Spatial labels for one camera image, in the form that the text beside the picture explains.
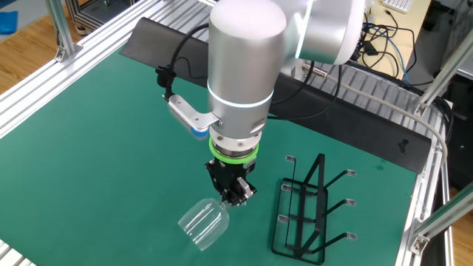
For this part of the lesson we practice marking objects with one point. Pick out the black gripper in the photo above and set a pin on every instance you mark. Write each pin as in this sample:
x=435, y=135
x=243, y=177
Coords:
x=231, y=173

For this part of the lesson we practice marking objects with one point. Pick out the clear wine glass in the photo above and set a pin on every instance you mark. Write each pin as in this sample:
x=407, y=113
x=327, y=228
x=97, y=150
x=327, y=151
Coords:
x=205, y=223

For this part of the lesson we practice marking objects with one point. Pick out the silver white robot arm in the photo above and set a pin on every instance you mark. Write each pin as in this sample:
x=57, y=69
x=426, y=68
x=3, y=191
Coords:
x=244, y=66

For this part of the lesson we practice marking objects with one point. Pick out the black metal cup rack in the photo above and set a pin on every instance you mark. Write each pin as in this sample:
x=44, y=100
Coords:
x=320, y=192

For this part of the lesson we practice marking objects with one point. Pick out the green table mat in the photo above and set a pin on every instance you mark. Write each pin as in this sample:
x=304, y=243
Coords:
x=92, y=166

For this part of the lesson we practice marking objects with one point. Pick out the white keyboard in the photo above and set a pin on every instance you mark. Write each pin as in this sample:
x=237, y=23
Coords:
x=399, y=4

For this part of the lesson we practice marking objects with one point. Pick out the beige desk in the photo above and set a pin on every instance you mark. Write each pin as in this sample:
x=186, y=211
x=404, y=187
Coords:
x=421, y=18

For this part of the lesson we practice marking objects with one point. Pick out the silver wrist camera blue lens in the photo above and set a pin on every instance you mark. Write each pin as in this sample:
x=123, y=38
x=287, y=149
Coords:
x=188, y=114

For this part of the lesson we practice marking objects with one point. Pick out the aluminium profile table rail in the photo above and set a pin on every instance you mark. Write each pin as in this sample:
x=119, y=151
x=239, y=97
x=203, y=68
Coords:
x=55, y=77
x=428, y=177

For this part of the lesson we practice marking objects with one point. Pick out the aluminium profile post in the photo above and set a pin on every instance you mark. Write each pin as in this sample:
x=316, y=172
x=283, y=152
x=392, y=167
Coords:
x=443, y=218
x=443, y=74
x=59, y=26

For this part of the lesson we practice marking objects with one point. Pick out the black white striped frame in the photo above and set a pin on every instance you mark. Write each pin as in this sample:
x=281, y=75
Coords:
x=78, y=14

